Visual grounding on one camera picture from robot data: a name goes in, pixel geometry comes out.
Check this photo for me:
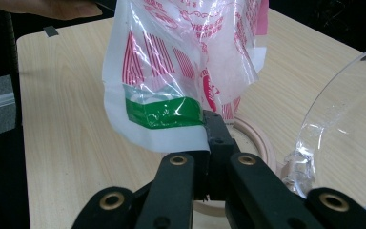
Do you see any left hand-held gripper black cable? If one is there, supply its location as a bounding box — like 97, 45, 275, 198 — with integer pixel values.
0, 10, 23, 128

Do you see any clear glass jar with lid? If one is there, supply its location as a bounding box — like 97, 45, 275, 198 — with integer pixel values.
161, 42, 366, 220

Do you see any red and white plastic bag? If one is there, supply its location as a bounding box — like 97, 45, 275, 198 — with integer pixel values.
102, 0, 270, 154

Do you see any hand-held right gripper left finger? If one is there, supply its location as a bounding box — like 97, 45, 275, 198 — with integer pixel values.
193, 150, 211, 201

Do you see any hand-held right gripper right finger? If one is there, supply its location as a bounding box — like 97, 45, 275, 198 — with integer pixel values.
203, 111, 241, 201

